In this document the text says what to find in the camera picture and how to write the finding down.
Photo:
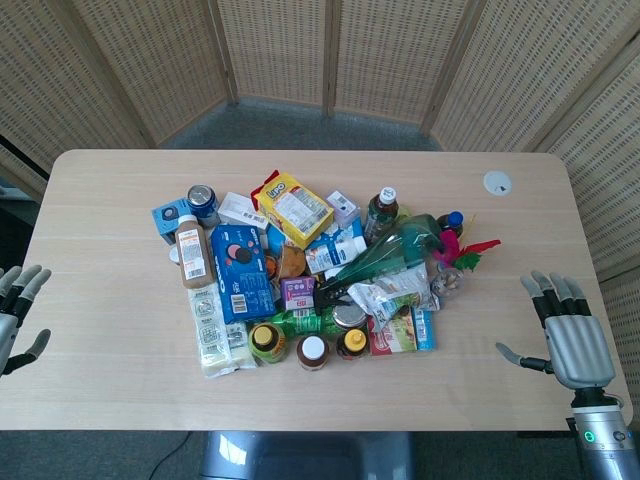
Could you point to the clear nut jar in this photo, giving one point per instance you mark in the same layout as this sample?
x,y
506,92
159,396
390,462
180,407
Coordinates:
x,y
448,282

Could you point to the black binder clip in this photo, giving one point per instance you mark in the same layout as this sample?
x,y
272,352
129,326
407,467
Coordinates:
x,y
332,295

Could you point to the brown drink bottle white cap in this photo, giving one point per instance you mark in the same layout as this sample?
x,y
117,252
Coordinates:
x,y
193,252

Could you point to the green cone plastic bag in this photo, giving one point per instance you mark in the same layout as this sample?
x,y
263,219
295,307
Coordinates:
x,y
395,247

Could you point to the blue narrow stick box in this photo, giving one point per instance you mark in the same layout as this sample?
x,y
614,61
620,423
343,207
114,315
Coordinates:
x,y
425,330

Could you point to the white barcode box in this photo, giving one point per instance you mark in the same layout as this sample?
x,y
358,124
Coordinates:
x,y
240,209

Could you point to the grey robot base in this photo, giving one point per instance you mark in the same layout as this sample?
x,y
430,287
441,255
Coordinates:
x,y
305,455

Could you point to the dark tea bottle white cap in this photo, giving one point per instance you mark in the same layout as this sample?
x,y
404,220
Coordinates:
x,y
381,215

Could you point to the green bottle yellow cap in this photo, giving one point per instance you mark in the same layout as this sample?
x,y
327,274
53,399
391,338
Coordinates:
x,y
268,342

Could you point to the white snack pouch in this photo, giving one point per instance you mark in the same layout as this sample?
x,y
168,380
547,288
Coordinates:
x,y
392,295

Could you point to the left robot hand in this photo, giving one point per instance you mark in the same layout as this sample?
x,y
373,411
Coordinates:
x,y
15,300

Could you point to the blue cap bottle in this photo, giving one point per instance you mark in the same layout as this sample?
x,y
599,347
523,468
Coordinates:
x,y
452,223

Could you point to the blue soda can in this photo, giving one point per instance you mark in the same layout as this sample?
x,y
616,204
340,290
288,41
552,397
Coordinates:
x,y
202,202

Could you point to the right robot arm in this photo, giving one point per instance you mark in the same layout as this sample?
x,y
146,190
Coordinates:
x,y
605,435

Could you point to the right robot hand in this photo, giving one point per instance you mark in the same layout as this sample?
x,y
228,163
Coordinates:
x,y
575,340

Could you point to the green drink can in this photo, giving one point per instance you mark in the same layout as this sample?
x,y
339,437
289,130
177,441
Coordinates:
x,y
300,320

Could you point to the dark bottle orange cap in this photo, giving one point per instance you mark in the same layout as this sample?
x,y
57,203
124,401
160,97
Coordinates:
x,y
351,344

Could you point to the colourful feather shuttlecock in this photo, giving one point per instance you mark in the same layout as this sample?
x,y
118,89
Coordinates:
x,y
462,252

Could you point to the light blue camera box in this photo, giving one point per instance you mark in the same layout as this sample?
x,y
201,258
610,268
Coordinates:
x,y
167,220

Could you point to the lilac small box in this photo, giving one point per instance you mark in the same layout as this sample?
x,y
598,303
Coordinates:
x,y
345,207

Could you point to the blue white milk carton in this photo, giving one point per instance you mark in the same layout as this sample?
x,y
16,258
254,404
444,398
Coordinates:
x,y
335,247

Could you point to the brown pastry packet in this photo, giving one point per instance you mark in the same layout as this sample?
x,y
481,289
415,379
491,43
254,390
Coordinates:
x,y
291,261

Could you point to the brown jar white lid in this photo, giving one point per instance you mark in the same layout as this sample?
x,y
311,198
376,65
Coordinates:
x,y
312,352

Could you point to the glass jar metal lid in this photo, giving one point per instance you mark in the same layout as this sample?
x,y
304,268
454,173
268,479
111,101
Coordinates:
x,y
346,316

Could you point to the blue cookie package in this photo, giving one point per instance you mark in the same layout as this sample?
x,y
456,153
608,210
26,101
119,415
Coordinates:
x,y
239,272

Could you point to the white green printed packet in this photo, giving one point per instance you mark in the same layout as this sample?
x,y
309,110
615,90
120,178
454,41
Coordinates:
x,y
215,330

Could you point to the red snack box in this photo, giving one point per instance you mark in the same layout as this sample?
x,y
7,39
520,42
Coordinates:
x,y
395,336

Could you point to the purple small box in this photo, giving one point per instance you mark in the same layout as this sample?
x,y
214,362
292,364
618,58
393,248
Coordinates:
x,y
296,293

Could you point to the yellow Uno cracker box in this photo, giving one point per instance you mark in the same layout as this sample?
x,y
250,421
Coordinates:
x,y
294,209

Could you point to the wicker folding screen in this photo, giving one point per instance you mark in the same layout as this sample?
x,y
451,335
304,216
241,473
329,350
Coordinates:
x,y
320,65

